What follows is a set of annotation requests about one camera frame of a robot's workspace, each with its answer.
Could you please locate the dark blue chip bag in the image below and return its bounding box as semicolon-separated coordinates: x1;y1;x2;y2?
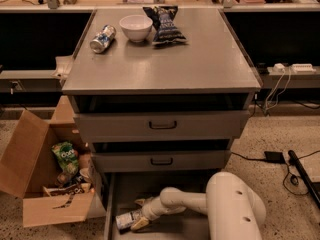
143;5;187;45

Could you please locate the white plug adapter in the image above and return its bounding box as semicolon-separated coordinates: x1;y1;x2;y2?
273;63;285;72

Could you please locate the grey top drawer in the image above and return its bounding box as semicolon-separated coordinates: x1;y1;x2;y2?
74;110;249;143

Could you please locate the blue labelled plastic bottle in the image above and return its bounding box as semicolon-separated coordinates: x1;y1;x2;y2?
115;209;142;230

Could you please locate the grey bottom drawer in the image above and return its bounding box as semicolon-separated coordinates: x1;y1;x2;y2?
104;169;216;240

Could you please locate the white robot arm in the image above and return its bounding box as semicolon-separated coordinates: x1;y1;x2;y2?
130;172;266;240

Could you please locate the grey drawer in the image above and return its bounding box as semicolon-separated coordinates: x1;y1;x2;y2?
104;169;216;240
74;110;249;143
92;150;231;172

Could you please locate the silver blue soda can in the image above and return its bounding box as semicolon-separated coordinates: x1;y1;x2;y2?
90;25;116;54

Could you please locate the grey drawer cabinet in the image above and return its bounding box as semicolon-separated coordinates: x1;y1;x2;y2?
61;7;262;240

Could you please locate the black power adapter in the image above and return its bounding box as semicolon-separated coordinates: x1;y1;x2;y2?
264;151;285;164

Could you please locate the brown cardboard box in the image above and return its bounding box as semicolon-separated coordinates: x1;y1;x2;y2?
0;96;105;227

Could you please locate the white bowl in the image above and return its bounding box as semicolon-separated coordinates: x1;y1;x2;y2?
119;15;153;42

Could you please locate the grey middle drawer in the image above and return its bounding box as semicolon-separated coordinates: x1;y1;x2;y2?
92;150;231;172

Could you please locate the black bar on floor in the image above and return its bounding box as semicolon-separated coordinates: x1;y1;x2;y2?
288;150;320;209

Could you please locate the white power strip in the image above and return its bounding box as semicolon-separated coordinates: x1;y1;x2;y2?
291;63;315;73

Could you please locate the green snack bag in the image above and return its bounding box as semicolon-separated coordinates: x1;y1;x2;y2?
51;141;79;176

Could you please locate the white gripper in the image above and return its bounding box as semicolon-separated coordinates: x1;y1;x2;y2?
130;197;167;231

